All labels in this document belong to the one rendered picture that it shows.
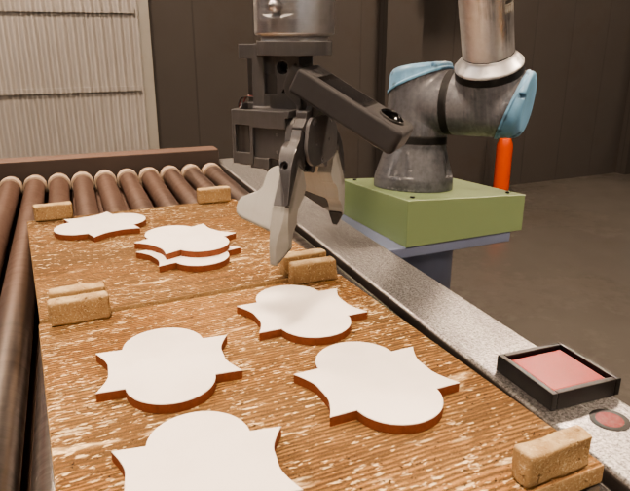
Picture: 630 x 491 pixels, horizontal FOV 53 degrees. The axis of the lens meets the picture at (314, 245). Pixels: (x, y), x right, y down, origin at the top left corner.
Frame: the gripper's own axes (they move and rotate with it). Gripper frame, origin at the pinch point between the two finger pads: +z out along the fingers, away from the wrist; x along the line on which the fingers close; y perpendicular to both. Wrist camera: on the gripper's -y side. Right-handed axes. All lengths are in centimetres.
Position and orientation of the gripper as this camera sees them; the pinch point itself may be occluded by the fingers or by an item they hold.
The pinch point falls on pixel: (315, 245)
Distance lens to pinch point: 64.6
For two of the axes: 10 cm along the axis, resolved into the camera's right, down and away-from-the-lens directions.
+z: 0.0, 9.5, 3.2
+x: -4.1, 2.9, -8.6
